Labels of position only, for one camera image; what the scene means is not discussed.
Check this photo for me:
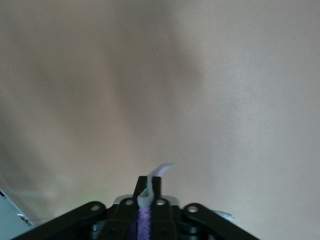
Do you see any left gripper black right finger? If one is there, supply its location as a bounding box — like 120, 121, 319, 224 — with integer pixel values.
149, 176, 261, 240

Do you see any brown table cover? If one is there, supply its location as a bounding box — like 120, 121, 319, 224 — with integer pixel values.
0, 0, 320, 240

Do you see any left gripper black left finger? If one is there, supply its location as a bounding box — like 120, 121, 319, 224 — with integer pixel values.
11, 175, 149, 240

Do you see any purple microfiber towel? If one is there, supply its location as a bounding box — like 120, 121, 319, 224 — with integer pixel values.
126, 162, 237, 240

